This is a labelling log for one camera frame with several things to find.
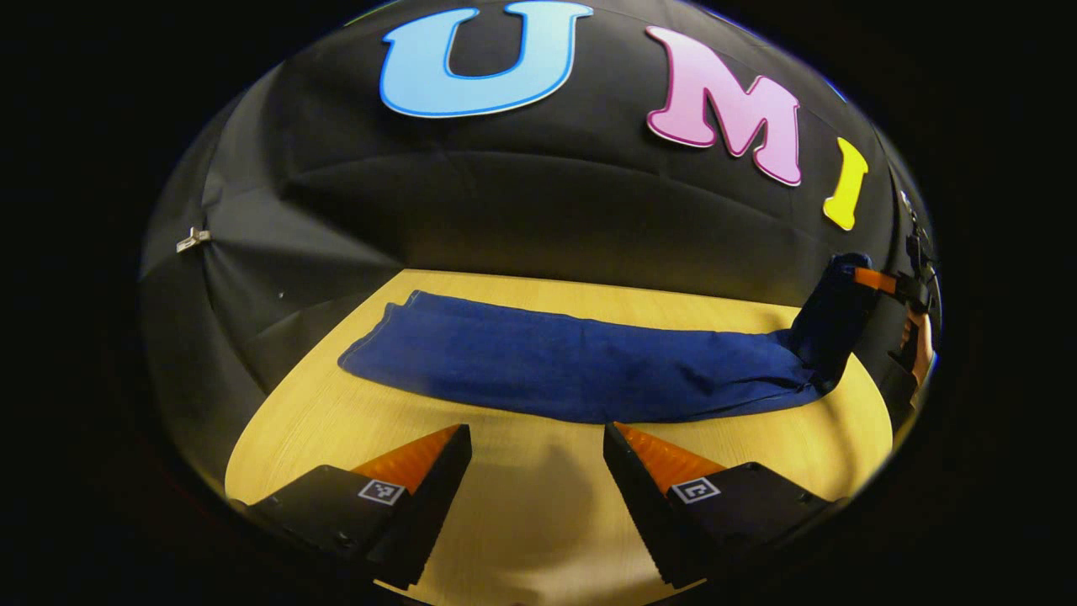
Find black backdrop cloth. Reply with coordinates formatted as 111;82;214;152
139;0;939;422

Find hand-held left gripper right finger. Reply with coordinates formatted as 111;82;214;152
602;421;842;588

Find blue jeans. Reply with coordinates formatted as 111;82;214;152
338;252;876;424

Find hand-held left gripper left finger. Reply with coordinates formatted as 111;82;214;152
244;423;474;590

